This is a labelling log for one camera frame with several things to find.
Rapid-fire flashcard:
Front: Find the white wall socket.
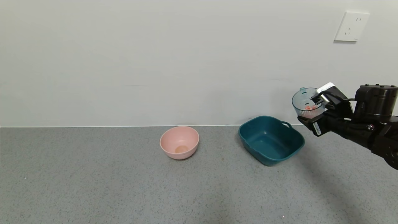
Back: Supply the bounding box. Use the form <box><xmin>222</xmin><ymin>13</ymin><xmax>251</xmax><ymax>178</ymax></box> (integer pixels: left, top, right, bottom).
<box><xmin>334</xmin><ymin>12</ymin><xmax>370</xmax><ymax>42</ymax></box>

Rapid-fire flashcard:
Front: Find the teal plastic basin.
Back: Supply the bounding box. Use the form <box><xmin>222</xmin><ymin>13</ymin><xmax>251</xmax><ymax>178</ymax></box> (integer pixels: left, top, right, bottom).
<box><xmin>238</xmin><ymin>116</ymin><xmax>305</xmax><ymax>166</ymax></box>

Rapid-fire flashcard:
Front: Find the pink round bowl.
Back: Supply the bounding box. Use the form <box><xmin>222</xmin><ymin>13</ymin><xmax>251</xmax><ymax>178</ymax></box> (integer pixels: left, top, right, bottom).
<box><xmin>160</xmin><ymin>126</ymin><xmax>200</xmax><ymax>160</ymax></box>

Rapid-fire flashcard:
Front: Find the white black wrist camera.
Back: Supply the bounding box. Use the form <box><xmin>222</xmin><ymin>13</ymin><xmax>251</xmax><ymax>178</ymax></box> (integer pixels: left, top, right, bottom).
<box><xmin>317</xmin><ymin>82</ymin><xmax>354</xmax><ymax>119</ymax></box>

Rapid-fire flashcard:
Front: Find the clear ribbed plastic cup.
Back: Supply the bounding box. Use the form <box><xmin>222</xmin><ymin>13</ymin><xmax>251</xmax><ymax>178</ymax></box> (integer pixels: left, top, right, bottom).
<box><xmin>292</xmin><ymin>87</ymin><xmax>326</xmax><ymax>118</ymax></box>

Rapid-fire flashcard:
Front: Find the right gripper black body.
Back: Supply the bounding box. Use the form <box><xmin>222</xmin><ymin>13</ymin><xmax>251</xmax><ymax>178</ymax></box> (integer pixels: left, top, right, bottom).
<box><xmin>297</xmin><ymin>110</ymin><xmax>353</xmax><ymax>137</ymax></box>

